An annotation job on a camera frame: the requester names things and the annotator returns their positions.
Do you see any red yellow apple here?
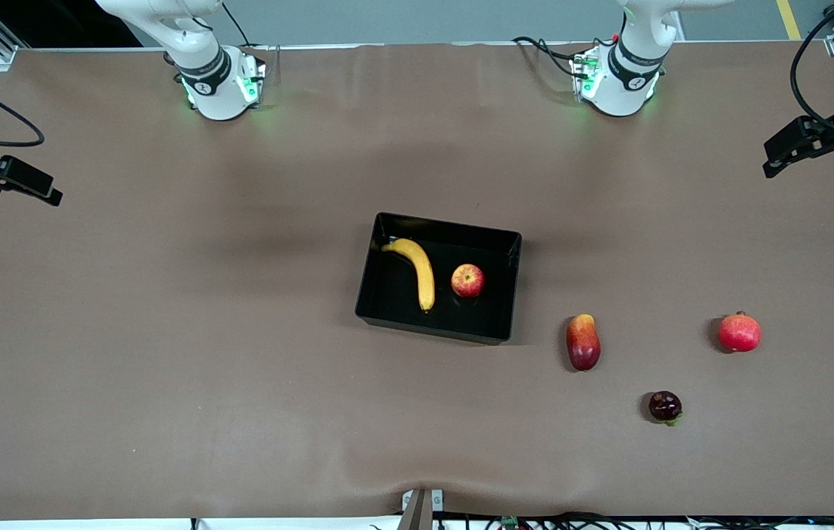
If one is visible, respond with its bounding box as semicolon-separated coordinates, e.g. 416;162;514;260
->
450;264;486;299

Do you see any grey metal bracket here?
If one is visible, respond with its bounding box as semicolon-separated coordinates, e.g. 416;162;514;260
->
400;488;445;530

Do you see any black arm base cable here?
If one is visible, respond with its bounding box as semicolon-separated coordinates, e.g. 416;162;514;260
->
222;0;257;49
511;35;596;79

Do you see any black left arm base cable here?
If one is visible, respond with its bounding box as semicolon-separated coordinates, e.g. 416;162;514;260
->
511;35;596;79

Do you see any red pomegranate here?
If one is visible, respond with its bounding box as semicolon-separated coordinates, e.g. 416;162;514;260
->
718;311;762;353

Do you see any black right arm base cable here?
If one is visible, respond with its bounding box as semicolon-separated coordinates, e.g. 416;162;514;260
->
222;0;257;49

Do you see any dark purple mangosteen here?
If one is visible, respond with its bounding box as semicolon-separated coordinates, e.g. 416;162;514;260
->
648;391;683;426

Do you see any red yellow mango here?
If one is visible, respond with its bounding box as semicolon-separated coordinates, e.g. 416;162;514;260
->
566;314;601;372

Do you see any black plastic box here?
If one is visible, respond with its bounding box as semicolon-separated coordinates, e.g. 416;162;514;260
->
356;212;522;345

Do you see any brown table mat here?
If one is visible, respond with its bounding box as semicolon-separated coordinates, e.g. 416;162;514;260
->
0;40;834;522

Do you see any yellow banana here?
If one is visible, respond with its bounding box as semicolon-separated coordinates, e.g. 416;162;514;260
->
381;238;436;314

